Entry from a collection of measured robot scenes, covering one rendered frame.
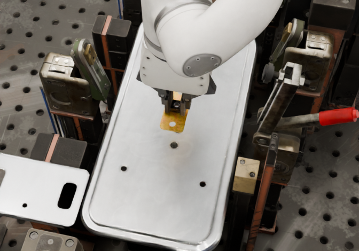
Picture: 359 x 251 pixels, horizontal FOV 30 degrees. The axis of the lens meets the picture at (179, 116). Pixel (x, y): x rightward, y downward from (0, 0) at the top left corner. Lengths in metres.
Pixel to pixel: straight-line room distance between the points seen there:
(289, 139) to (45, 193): 0.39
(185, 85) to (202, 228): 0.23
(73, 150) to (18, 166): 0.09
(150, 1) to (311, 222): 0.73
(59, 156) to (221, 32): 0.48
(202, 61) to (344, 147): 0.76
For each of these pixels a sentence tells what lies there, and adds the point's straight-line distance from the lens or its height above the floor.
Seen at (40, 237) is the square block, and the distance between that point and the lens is 0.99.
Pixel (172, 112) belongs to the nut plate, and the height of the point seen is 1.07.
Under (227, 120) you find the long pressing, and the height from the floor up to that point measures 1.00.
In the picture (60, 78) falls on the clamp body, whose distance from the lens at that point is 1.14.
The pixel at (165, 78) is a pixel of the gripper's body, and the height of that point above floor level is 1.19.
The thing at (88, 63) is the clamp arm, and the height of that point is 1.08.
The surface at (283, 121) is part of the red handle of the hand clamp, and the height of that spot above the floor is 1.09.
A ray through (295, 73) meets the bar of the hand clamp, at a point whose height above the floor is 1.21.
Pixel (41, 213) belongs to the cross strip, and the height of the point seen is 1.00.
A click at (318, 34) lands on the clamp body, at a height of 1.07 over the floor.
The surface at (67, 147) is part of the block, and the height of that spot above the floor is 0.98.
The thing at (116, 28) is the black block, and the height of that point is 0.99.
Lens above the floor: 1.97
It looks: 59 degrees down
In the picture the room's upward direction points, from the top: 1 degrees counter-clockwise
